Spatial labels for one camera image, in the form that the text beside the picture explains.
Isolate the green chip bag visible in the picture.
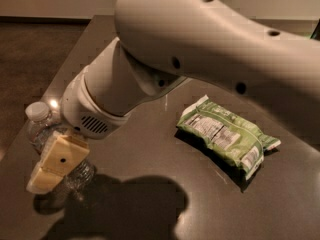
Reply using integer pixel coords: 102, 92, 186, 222
177, 95, 281, 180

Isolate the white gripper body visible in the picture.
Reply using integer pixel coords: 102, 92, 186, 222
61, 67, 129, 140

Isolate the clear plastic water bottle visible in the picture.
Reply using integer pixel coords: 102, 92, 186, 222
25, 102, 95, 199

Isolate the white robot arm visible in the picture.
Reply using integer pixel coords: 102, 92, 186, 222
26, 0, 320, 194

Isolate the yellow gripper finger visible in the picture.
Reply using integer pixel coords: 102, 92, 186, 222
26, 130, 90, 194

